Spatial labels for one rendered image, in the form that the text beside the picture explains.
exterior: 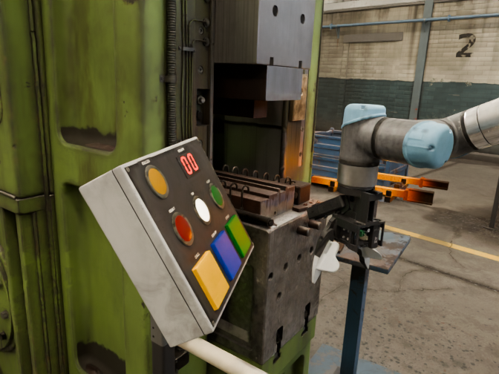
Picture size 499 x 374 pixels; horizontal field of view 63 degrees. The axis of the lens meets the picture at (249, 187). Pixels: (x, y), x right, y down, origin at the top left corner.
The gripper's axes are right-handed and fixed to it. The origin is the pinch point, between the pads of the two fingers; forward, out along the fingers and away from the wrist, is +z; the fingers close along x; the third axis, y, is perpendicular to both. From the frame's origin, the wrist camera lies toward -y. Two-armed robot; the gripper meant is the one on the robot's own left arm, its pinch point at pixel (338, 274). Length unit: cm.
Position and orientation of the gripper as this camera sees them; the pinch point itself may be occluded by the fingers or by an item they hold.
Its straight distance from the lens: 89.5
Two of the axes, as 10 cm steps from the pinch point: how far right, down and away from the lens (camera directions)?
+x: 8.5, -1.0, 5.1
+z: -0.4, 9.7, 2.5
